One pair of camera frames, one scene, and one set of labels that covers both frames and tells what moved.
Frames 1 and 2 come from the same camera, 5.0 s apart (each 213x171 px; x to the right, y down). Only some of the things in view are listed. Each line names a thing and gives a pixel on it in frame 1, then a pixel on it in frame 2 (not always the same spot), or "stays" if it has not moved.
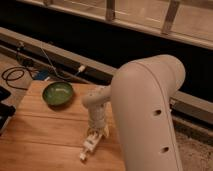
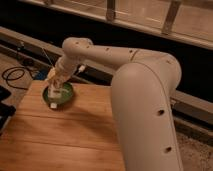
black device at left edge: (6, 110) stays
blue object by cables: (40, 75) stays
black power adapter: (27, 62) stays
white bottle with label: (89, 144) → (55, 96)
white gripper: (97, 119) → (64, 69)
